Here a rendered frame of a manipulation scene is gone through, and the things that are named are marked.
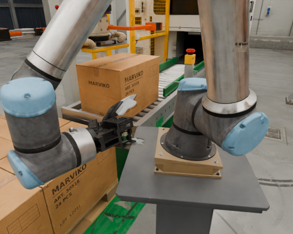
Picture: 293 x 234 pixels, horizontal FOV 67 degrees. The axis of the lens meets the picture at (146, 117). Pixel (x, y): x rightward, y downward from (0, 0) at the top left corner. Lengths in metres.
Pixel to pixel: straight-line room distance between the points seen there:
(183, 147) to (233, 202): 0.24
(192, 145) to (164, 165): 0.13
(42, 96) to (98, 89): 1.26
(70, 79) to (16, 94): 2.36
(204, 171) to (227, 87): 0.37
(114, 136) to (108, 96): 1.08
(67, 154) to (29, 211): 0.75
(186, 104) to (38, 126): 0.50
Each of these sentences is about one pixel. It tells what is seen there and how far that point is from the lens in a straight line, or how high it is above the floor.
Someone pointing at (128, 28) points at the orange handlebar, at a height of 1.21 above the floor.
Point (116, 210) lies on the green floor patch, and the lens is 1.77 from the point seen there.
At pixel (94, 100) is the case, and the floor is 0.69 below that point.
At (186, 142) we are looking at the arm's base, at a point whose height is 0.87.
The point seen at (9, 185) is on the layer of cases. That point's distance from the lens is 1.31.
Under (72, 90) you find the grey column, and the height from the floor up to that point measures 0.45.
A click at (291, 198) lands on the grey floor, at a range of 2.15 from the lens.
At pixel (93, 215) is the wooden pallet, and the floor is 0.02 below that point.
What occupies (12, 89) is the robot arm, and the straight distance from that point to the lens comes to 0.46.
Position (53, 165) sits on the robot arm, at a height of 1.02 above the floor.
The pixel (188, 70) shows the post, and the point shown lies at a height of 0.88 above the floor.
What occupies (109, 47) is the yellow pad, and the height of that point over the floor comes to 1.10.
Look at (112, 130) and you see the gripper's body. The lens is 0.58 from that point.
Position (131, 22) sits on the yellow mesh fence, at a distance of 2.78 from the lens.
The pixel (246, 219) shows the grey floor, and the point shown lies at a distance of 1.83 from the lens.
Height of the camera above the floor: 1.31
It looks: 26 degrees down
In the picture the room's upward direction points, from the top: straight up
